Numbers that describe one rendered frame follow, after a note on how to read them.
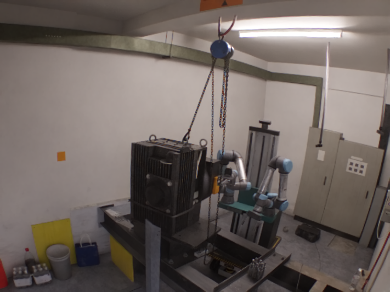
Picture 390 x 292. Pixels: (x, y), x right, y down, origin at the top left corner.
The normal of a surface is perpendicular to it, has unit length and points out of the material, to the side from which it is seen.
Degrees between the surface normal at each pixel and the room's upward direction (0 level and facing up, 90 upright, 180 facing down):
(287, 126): 90
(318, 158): 90
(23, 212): 90
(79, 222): 90
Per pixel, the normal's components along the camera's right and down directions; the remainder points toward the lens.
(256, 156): -0.57, 0.13
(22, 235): 0.69, 0.22
